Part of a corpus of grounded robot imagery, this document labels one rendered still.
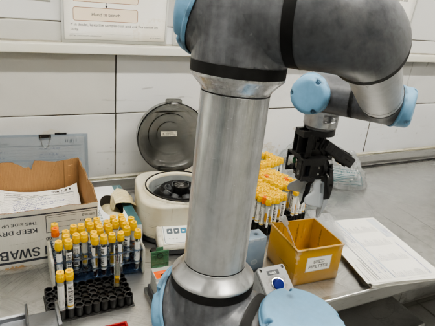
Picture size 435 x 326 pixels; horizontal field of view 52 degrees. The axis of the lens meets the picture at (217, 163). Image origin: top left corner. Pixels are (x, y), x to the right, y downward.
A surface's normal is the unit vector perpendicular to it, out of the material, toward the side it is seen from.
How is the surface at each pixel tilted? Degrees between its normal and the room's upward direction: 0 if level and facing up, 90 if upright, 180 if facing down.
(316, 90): 90
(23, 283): 0
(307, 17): 87
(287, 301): 7
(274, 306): 7
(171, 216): 90
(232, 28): 91
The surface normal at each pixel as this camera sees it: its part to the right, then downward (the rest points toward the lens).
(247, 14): -0.46, 0.32
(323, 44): -0.11, 0.74
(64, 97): 0.42, 0.37
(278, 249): -0.92, 0.06
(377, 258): 0.10, -0.92
